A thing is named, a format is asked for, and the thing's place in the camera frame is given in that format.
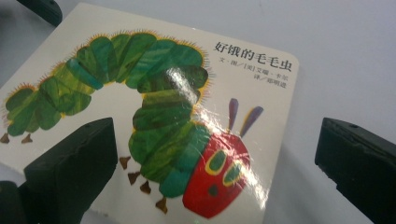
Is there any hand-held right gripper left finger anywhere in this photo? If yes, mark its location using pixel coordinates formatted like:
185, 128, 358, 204
22, 117, 120, 224

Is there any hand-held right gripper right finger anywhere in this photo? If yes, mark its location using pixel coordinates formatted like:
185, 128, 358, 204
314, 117, 396, 224

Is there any white caterpillar picture book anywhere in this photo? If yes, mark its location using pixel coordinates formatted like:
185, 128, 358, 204
0, 2, 301, 224

